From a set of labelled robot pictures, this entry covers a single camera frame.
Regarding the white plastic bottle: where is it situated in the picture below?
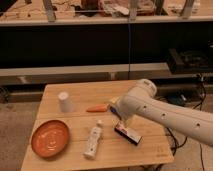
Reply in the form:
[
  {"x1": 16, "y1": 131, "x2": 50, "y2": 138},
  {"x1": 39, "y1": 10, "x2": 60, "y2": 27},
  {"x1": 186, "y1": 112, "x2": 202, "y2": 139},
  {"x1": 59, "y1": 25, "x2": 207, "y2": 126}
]
[{"x1": 83, "y1": 120, "x2": 103, "y2": 159}]

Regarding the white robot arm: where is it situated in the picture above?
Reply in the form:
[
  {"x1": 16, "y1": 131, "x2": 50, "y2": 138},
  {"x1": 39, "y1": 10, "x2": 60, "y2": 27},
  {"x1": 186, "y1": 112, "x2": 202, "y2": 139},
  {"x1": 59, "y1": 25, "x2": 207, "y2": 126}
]
[{"x1": 116, "y1": 79, "x2": 213, "y2": 147}]

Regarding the orange ceramic bowl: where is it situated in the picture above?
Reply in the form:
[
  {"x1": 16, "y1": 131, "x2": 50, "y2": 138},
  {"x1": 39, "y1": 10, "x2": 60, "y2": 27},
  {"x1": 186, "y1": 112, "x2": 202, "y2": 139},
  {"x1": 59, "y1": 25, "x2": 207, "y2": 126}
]
[{"x1": 31, "y1": 120, "x2": 70, "y2": 158}]

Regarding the orange toy carrot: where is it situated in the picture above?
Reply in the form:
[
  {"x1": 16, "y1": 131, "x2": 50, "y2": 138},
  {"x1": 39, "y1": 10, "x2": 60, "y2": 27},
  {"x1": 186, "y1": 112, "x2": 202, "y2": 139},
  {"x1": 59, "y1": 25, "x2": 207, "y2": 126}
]
[{"x1": 86, "y1": 104, "x2": 108, "y2": 112}]

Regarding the blue sponge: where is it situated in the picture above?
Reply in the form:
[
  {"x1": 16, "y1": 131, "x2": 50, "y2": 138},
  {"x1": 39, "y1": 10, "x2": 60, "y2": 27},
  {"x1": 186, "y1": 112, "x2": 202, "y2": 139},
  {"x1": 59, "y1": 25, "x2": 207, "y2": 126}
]
[{"x1": 110, "y1": 106, "x2": 121, "y2": 119}]

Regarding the white paper cup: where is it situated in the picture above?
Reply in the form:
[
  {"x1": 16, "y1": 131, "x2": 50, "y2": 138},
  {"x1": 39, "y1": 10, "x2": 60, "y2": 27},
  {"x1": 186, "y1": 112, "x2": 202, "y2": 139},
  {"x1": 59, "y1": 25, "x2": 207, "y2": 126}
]
[{"x1": 58, "y1": 92, "x2": 74, "y2": 113}]

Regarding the black red white box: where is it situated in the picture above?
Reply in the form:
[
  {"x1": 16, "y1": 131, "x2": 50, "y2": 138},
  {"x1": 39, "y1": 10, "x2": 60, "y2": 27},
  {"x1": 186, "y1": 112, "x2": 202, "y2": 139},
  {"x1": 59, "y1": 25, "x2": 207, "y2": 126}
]
[{"x1": 114, "y1": 123, "x2": 142, "y2": 145}]

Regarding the black equipment box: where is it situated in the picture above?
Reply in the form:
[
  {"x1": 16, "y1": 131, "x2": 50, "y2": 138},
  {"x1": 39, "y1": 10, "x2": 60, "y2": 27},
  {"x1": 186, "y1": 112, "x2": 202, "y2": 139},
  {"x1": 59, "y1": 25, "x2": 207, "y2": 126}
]
[{"x1": 167, "y1": 49, "x2": 213, "y2": 74}]

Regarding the long workbench with frame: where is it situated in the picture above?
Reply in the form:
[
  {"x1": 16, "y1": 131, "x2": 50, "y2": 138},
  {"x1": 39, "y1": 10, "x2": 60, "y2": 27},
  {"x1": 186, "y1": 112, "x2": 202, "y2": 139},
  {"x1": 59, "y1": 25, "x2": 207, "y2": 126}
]
[{"x1": 0, "y1": 0, "x2": 213, "y2": 95}]

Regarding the black floor cable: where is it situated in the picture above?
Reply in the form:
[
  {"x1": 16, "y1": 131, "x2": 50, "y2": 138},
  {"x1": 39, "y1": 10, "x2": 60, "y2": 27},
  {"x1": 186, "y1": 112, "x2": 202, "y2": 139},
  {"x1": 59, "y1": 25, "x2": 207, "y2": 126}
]
[{"x1": 165, "y1": 126, "x2": 206, "y2": 171}]

